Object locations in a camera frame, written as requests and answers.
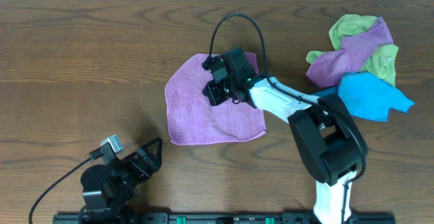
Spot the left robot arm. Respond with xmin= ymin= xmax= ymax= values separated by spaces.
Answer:
xmin=79 ymin=135 xmax=163 ymax=223

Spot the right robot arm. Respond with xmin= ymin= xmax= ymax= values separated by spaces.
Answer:
xmin=203 ymin=66 xmax=366 ymax=223

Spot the purple cloth in pile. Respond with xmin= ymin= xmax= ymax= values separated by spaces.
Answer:
xmin=305 ymin=16 xmax=394 ymax=88

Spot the green cloth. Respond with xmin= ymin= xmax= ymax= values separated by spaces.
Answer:
xmin=305 ymin=14 xmax=399 ymax=87

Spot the purple cloth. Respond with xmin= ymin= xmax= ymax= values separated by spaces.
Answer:
xmin=305 ymin=16 xmax=394 ymax=88
xmin=165 ymin=53 xmax=266 ymax=146

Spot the blue cloth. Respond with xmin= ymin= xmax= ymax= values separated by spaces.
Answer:
xmin=314 ymin=72 xmax=414 ymax=122

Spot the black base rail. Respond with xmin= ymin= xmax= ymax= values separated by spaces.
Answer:
xmin=52 ymin=212 xmax=396 ymax=224

